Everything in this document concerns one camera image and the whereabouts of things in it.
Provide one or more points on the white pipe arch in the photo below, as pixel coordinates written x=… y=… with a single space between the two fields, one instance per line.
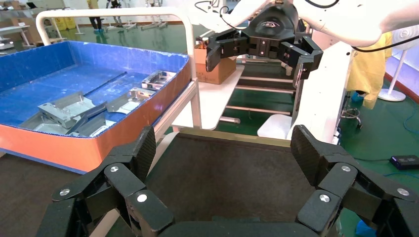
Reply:
x=114 y=12

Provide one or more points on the stamped grey metal plate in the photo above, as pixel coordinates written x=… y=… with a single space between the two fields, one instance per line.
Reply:
x=49 y=116
x=75 y=101
x=95 y=126
x=131 y=99
x=158 y=80

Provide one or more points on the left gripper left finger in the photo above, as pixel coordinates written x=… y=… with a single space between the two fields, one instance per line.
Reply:
x=124 y=183

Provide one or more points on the white side table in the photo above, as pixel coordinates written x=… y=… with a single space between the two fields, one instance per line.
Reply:
x=212 y=98

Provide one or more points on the brown cardboard box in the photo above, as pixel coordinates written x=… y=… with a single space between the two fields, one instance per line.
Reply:
x=222 y=72

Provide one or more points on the black box on floor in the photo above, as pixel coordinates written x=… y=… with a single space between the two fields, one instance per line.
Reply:
x=404 y=162

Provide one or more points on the large black table mat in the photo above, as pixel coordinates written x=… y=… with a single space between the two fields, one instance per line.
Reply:
x=26 y=196

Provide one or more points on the yellow floor sign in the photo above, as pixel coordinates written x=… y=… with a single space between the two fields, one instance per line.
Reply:
x=65 y=23

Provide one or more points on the brass metal strip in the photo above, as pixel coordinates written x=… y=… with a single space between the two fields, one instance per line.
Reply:
x=235 y=136

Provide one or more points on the black tray green rim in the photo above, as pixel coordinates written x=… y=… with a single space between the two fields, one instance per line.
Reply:
x=229 y=173

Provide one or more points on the blue box orange outside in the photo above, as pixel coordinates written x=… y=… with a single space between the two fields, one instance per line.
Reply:
x=49 y=75

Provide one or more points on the chrome stool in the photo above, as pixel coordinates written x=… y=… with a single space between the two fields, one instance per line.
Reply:
x=351 y=114

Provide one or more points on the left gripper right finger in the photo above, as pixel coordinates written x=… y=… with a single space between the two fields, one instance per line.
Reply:
x=340 y=183

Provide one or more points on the white pedestal fan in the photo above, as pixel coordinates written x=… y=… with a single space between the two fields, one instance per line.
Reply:
x=391 y=95

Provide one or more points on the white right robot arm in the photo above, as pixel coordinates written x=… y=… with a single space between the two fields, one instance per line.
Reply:
x=343 y=19

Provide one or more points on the yellow hanging garment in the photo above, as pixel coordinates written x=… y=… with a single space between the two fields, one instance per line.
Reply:
x=370 y=72

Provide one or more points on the white metal table frame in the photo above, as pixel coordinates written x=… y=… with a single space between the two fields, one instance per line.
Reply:
x=178 y=104

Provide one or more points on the person in yellow coat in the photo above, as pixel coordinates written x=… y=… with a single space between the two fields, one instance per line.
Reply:
x=95 y=21

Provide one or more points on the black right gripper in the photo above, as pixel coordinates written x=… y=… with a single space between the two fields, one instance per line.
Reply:
x=275 y=32

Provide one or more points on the white robot torso column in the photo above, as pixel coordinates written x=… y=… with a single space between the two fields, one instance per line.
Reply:
x=320 y=98

